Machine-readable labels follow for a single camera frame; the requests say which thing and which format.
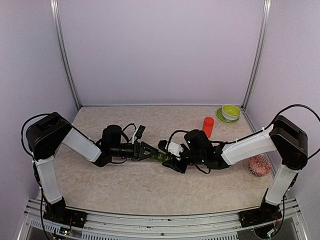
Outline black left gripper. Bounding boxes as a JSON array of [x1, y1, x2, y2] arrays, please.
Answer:
[[110, 141, 159, 161]]

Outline green pill organizer box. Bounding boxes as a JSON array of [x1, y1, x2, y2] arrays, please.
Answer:
[[149, 152, 172, 163]]

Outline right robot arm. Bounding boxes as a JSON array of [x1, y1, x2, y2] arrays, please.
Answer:
[[158, 110, 314, 222]]

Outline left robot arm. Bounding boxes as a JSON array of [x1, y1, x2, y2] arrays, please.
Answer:
[[20, 112, 159, 223]]

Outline orange pill bottle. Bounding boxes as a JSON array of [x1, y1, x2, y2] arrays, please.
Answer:
[[202, 116, 215, 138]]

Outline green plate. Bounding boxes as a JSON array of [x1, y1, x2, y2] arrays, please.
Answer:
[[216, 107, 240, 124]]

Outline white bowl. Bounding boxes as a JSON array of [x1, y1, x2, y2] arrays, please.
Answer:
[[221, 110, 241, 122]]

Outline lime green bowl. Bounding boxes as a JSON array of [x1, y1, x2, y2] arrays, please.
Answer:
[[222, 104, 241, 113]]

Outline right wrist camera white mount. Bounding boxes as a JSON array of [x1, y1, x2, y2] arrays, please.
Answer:
[[167, 142, 184, 161]]

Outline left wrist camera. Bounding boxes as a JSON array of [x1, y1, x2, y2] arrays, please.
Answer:
[[131, 125, 146, 144]]

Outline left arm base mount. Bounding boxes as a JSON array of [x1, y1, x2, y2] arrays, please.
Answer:
[[43, 197, 88, 228]]

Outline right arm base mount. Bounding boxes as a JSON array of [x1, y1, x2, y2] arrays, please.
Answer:
[[238, 197, 282, 228]]

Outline front aluminium rail base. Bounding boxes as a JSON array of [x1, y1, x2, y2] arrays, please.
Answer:
[[15, 198, 311, 240]]

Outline right aluminium frame post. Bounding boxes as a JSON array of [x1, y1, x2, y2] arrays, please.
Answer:
[[241, 0, 272, 112]]

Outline aluminium frame post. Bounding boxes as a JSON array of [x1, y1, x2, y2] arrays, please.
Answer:
[[49, 0, 82, 112], [241, 0, 272, 112]]

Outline left aluminium frame post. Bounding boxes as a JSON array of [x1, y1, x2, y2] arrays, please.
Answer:
[[49, 0, 82, 112]]

